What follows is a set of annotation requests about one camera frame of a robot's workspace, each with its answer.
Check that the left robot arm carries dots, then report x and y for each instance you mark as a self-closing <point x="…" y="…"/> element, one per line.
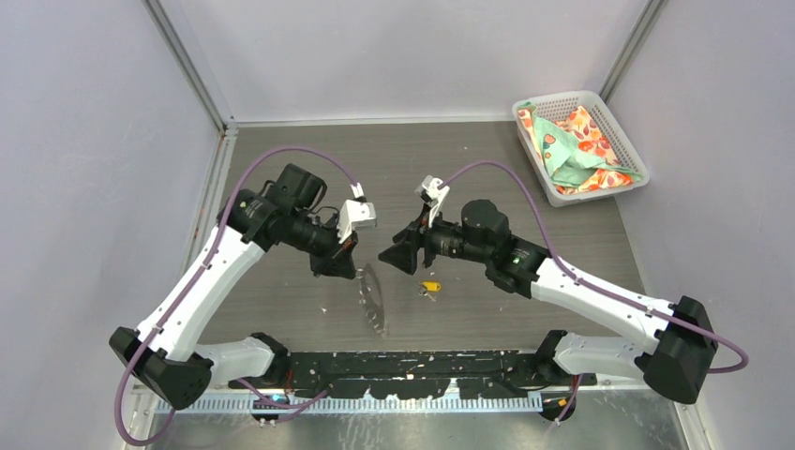
<point x="172" y="363"/>

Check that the floral patterned cloth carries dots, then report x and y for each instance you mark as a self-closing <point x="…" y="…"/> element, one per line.
<point x="576" y="155"/>

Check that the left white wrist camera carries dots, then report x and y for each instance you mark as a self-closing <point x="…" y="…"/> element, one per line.
<point x="354" y="215"/>

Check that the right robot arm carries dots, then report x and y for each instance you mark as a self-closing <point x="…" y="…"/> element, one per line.
<point x="656" y="341"/>

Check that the white plastic basket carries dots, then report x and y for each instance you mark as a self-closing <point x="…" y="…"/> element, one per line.
<point x="557" y="107"/>

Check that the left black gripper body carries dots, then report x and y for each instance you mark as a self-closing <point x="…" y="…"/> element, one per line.
<point x="351" y="242"/>

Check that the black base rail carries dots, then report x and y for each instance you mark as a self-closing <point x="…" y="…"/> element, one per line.
<point x="414" y="375"/>

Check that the yellow key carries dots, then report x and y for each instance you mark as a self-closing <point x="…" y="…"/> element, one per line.
<point x="429" y="289"/>

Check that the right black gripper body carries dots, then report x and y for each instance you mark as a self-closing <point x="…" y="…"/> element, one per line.
<point x="428" y="236"/>

